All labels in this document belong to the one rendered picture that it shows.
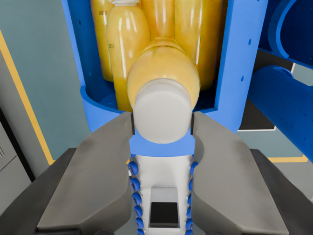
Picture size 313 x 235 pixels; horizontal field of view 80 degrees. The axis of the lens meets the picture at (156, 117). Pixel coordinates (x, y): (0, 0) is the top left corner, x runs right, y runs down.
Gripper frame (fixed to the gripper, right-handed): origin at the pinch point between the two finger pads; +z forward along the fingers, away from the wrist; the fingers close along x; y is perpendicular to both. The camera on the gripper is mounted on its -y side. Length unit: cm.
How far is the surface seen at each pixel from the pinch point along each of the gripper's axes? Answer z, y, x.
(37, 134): 130, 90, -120
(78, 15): 22.9, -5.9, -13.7
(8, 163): 109, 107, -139
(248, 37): 11.6, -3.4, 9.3
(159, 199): 33, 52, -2
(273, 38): 72, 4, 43
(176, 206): 29, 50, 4
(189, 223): 34, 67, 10
